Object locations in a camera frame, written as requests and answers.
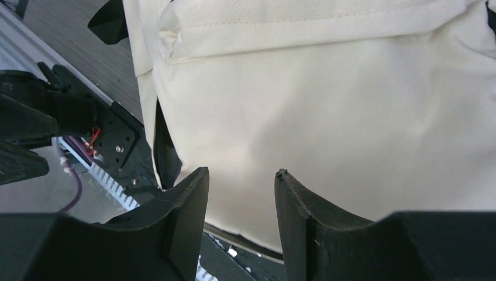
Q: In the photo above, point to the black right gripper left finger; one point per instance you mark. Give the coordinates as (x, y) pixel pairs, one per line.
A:
(159, 240)

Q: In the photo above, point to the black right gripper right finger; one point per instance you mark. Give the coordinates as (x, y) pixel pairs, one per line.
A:
(321, 241)

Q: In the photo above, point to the cream canvas backpack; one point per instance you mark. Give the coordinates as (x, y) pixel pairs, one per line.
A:
(376, 106)

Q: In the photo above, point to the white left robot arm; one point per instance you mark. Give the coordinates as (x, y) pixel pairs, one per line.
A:
(33, 111)

